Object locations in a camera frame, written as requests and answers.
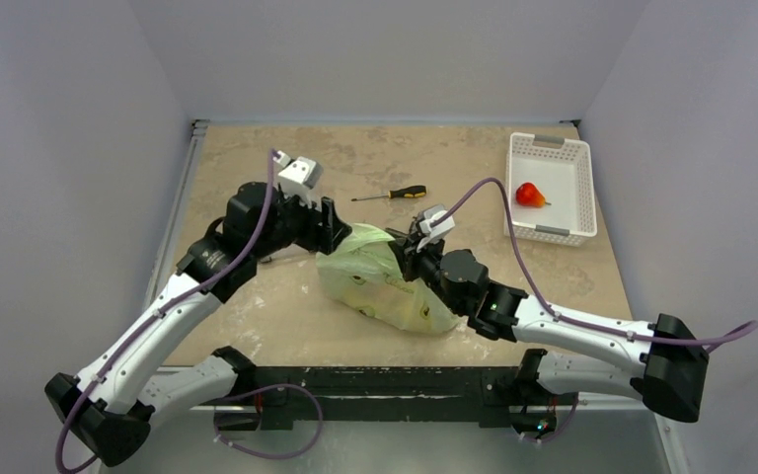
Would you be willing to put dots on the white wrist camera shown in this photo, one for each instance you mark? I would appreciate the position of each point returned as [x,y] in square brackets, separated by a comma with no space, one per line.
[298,177]
[432,225]

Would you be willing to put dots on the green plastic bag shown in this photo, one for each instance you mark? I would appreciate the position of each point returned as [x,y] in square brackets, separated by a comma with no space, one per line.
[363,274]

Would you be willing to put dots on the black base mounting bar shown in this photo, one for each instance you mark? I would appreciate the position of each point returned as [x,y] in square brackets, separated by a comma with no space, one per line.
[487,396]

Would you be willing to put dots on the red fake pear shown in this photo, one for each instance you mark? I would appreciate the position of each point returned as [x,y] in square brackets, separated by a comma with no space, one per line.
[528,195]

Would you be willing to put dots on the clear plastic screw box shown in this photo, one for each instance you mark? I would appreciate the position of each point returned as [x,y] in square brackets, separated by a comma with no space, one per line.
[289,253]

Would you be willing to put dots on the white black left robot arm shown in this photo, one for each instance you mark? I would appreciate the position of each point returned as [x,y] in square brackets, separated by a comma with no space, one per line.
[112,405]

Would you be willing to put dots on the yellow black screwdriver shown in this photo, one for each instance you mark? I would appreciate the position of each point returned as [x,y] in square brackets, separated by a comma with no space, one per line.
[415,191]

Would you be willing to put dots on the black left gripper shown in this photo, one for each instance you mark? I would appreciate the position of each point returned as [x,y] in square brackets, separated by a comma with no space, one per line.
[325,229]

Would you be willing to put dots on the grey metal faucet tap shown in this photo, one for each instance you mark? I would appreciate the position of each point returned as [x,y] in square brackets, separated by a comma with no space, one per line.
[412,226]

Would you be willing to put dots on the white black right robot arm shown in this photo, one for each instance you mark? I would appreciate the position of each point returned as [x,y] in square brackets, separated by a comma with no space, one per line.
[660,363]

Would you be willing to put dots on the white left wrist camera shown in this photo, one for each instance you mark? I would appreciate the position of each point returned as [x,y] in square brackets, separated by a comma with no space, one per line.
[298,177]

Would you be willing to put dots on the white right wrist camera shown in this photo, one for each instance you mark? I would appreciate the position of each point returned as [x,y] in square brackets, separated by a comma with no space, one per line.
[432,225]

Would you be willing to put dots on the white plastic basket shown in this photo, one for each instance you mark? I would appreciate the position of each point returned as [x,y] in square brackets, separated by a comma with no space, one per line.
[561,170]

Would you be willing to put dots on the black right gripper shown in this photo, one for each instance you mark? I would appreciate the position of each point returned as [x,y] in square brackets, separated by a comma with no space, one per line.
[409,253]

